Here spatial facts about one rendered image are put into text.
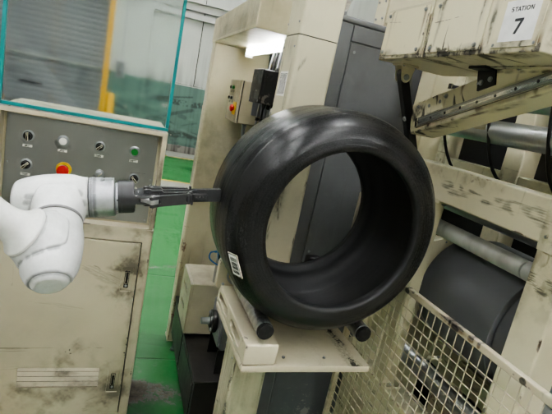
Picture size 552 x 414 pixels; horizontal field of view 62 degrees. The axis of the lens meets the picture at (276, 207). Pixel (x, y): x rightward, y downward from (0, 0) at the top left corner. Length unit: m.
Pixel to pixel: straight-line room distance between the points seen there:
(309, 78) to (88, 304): 1.16
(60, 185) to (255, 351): 0.60
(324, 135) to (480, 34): 0.40
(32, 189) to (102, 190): 0.14
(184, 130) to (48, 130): 8.49
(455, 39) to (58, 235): 0.97
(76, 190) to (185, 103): 9.14
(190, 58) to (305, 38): 8.85
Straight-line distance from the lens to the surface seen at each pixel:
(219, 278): 1.47
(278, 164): 1.02
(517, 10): 1.10
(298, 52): 1.42
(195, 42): 10.26
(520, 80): 1.24
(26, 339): 2.00
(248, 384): 1.73
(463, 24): 1.22
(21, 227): 0.95
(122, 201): 1.07
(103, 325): 1.95
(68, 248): 0.96
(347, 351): 1.41
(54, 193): 1.06
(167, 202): 1.07
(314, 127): 1.06
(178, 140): 10.22
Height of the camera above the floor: 1.45
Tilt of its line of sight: 13 degrees down
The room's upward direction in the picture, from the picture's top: 12 degrees clockwise
